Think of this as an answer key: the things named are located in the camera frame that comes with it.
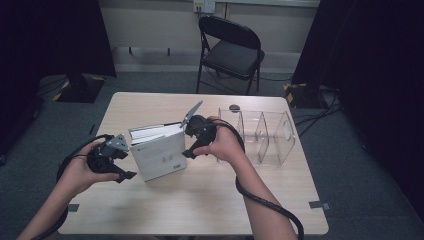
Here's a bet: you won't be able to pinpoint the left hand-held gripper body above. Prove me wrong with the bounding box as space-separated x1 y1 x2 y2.
87 133 130 175

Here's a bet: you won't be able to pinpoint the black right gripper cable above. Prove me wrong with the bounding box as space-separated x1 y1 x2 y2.
213 118 305 240

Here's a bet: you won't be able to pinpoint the white wall socket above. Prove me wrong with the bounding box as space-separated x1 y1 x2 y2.
193 0 217 15

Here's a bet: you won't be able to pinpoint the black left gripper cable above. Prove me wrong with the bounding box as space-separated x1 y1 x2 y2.
30 133 115 240

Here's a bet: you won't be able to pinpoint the person's right hand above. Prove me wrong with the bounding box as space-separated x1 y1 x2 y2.
193 115 247 165

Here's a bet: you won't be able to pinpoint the person's left hand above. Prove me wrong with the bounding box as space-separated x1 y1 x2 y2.
57 139 120 198

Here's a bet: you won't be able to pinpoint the white book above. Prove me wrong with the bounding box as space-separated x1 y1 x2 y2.
128 121 188 183

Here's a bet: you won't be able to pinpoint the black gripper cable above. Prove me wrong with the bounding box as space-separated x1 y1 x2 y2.
30 133 115 240
213 118 305 240

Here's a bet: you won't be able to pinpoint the black stand base yellow tape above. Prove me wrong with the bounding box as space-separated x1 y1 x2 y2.
283 82 324 110
52 73 106 104

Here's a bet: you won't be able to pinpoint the black folding chair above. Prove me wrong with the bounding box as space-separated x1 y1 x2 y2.
195 15 266 96

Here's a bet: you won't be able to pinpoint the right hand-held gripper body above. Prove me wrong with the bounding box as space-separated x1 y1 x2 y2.
179 100 218 148

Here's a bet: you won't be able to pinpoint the clear acrylic book rack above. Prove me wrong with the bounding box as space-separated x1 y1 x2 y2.
218 107 297 167

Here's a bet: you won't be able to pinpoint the black floor cables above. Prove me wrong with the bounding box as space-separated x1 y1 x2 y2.
294 87 344 138

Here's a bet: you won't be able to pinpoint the black curtain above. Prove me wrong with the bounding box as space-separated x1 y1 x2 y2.
291 0 424 223
0 0 117 159

